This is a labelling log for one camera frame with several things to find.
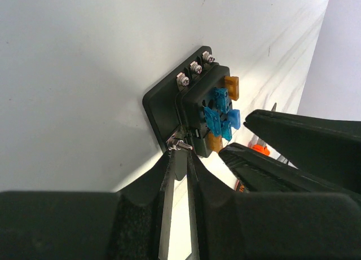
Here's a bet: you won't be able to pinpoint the orange fuse in box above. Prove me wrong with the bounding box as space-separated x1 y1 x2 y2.
206 132 223 153

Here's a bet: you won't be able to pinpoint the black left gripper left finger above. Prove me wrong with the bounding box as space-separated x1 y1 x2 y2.
1 151 176 259

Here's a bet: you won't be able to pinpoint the orange handled pliers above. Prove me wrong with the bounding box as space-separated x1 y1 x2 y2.
234 102 291 195

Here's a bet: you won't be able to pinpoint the orange blade fuse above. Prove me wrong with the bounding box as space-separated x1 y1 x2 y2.
224 76 239 101

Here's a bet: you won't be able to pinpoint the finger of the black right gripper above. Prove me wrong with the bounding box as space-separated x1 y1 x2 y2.
244 109 360 187
218 143 360 201

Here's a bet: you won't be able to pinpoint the black fuse box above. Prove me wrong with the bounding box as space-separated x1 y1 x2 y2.
142 45 240 179

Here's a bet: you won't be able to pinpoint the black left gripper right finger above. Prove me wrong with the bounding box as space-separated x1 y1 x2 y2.
187 153 360 259

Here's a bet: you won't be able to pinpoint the blue blade fuse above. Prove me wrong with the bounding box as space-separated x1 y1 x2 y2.
204 107 222 137
227 109 241 130
213 88 230 114
221 120 232 141

